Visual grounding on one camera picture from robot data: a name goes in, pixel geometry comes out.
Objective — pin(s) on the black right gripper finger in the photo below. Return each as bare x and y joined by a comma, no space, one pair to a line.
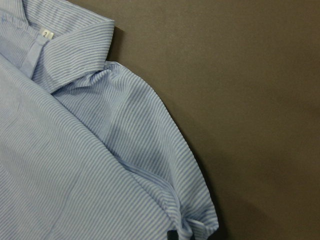
172,235

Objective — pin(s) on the light blue striped shirt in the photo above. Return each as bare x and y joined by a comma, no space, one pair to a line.
88,151

